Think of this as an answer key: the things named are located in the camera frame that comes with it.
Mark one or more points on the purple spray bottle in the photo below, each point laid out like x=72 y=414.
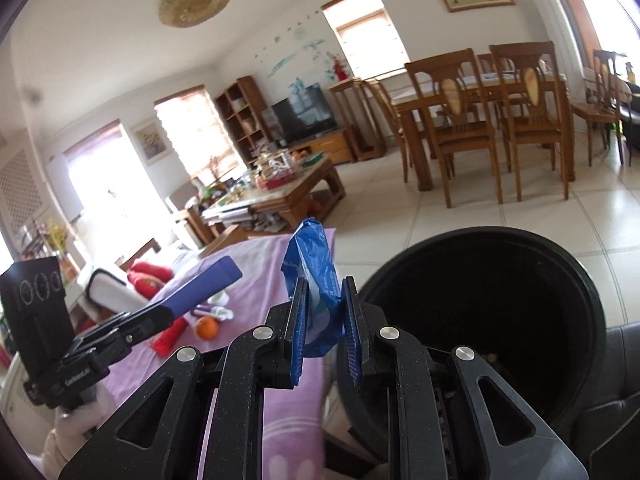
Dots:
x=215 y=307

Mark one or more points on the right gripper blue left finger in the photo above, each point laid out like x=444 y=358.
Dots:
x=297 y=323

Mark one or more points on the black leather chair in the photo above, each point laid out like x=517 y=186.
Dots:
x=605 y=436

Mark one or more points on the wooden bookshelf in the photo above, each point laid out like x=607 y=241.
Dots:
x=241 y=109

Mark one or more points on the black trash bin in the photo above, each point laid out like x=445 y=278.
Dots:
x=518 y=299

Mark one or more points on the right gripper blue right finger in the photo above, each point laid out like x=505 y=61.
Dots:
x=352 y=328

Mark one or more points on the red box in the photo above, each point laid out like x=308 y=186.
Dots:
x=164 y=343

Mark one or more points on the wooden dining chair near left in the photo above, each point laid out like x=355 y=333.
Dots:
x=453 y=102

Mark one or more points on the round ceiling lamp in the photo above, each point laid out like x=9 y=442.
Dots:
x=189 y=13

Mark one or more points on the wooden tv cabinet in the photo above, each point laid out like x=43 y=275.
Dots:
x=335 y=144

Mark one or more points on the wooden dining chair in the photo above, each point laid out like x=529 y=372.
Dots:
x=453 y=102
x=531 y=111

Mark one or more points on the tall wooden plant stand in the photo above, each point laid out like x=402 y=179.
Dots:
x=358 y=118

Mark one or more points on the wooden dining chair near right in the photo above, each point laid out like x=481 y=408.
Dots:
x=531 y=111

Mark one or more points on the orange mandarin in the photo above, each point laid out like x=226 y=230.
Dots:
x=207 y=328

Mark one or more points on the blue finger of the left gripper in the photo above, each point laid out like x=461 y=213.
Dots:
x=217 y=277

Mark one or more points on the purple tablecloth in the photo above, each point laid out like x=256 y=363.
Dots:
x=225 y=409

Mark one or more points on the wooden sofa white cushions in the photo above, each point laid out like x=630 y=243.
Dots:
x=105 y=288

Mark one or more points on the wooden coffee table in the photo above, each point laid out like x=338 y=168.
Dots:
x=313 y=192

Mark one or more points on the wooden chair far right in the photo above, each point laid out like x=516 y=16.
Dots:
x=607 y=107

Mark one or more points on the blue tissue packet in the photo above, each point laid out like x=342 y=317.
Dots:
x=309 y=256

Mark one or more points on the black television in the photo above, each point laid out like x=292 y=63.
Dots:
x=303 y=114

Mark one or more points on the person left hand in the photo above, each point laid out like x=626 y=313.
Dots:
x=68 y=435

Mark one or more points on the red pillow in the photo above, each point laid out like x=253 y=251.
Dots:
x=148 y=278

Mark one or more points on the framed sunflower painting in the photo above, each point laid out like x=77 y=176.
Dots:
x=151 y=141

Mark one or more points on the white air conditioner tower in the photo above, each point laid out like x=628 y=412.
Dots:
x=560 y=33

